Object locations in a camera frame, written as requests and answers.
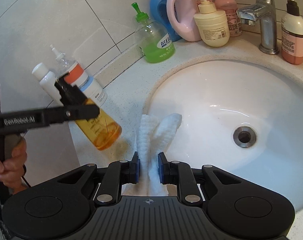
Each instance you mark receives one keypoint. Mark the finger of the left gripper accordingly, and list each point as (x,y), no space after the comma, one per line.
(22,121)
(69,95)

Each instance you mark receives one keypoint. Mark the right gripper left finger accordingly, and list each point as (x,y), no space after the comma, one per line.
(112,178)

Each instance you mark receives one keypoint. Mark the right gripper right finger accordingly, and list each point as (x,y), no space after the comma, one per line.
(179,174)

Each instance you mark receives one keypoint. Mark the orange bottle black pump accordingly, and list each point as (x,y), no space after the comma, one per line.
(102,130)

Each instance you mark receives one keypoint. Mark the white cloth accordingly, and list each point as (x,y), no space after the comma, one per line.
(153,137)

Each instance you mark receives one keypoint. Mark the left hand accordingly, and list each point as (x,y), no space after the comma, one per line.
(12,169)

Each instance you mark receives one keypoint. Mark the clear bottle orange label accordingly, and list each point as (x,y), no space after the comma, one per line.
(72,71)

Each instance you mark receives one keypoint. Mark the white jar blue lid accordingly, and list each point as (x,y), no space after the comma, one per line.
(93,90)

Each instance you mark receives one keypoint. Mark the tall white bottle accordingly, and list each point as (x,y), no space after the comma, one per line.
(47,80)

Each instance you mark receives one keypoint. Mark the sink drain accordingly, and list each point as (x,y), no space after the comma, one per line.
(245,137)

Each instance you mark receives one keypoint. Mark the white sink basin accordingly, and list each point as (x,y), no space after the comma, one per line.
(214,99)

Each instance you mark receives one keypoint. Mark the green soap pump bottle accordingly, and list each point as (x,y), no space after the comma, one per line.
(152,38)

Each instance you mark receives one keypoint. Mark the blue detergent bottle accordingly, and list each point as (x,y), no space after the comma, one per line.
(158,11)

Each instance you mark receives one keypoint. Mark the pink detergent pump bottle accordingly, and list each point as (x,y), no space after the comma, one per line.
(181,17)

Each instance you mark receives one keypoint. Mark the cream pump bottle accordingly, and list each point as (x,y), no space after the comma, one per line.
(212,24)

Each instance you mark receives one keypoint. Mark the small pink pump bottle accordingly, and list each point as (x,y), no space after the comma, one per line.
(233,20)

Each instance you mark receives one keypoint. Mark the white pink lotion bottle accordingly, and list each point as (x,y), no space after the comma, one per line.
(292,34)

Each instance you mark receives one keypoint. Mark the chrome faucet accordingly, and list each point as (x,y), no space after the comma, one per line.
(264,12)

